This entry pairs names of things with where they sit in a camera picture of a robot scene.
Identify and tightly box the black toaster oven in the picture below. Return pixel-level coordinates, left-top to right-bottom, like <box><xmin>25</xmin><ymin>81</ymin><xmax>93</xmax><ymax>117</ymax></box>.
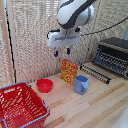
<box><xmin>92</xmin><ymin>37</ymin><xmax>128</xmax><ymax>80</ymax></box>

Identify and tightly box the red plastic shopping basket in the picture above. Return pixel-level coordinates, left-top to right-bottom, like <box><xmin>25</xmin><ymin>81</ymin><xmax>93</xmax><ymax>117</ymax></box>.
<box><xmin>0</xmin><ymin>81</ymin><xmax>51</xmax><ymax>128</ymax></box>

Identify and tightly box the blue plastic cup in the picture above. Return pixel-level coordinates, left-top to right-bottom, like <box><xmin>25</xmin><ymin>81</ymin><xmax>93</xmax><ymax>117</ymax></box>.
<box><xmin>73</xmin><ymin>74</ymin><xmax>90</xmax><ymax>95</ymax></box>

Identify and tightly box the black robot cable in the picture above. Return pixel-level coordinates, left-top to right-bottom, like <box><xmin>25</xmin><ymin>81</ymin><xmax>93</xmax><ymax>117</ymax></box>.
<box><xmin>79</xmin><ymin>16</ymin><xmax>128</xmax><ymax>37</ymax></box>

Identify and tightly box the orange yellow carton box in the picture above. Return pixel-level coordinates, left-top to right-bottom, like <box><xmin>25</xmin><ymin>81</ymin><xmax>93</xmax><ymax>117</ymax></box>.
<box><xmin>59</xmin><ymin>59</ymin><xmax>79</xmax><ymax>85</ymax></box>

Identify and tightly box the red bowl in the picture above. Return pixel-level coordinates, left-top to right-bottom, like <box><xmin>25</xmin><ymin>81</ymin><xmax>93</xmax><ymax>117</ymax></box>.
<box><xmin>35</xmin><ymin>78</ymin><xmax>54</xmax><ymax>94</ymax></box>

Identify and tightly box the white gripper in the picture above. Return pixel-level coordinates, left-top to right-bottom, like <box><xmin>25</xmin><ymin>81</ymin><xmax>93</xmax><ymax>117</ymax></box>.
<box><xmin>46</xmin><ymin>28</ymin><xmax>81</xmax><ymax>58</ymax></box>

